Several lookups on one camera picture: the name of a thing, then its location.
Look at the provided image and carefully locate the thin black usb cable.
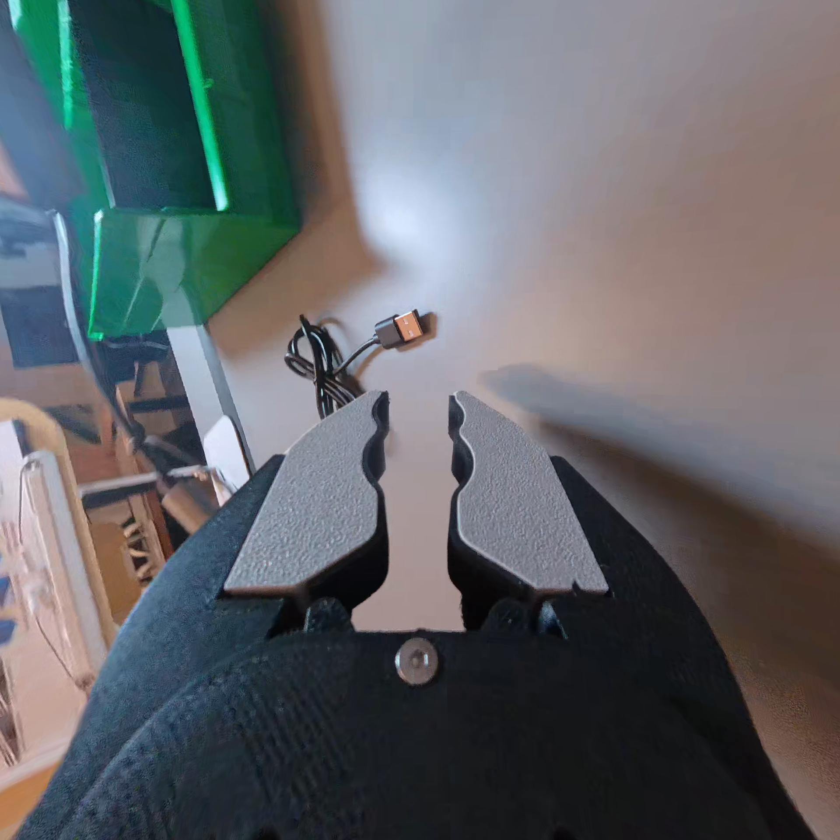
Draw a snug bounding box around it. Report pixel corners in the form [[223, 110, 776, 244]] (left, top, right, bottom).
[[284, 308, 438, 421]]

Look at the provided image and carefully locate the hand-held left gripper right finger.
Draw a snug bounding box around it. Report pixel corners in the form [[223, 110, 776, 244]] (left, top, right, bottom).
[[448, 390, 610, 613]]

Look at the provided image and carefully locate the green plastic bin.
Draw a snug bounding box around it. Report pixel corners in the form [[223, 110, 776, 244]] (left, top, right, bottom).
[[12, 0, 303, 343]]

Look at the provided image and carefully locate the clipboard with instruction sheet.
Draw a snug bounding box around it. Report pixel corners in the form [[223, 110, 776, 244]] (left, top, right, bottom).
[[0, 420, 86, 767]]

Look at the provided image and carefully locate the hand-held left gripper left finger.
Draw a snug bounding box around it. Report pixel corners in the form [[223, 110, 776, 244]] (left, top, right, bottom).
[[223, 390, 390, 613]]

